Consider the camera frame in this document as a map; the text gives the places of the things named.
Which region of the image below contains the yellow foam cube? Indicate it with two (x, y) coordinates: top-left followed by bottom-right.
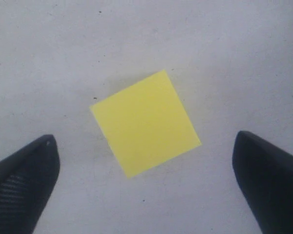
(90, 70), (201, 177)

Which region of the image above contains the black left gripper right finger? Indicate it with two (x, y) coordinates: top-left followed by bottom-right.
(232, 131), (293, 234)

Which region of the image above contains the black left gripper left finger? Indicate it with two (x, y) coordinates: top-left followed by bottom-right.
(0, 135), (60, 234)

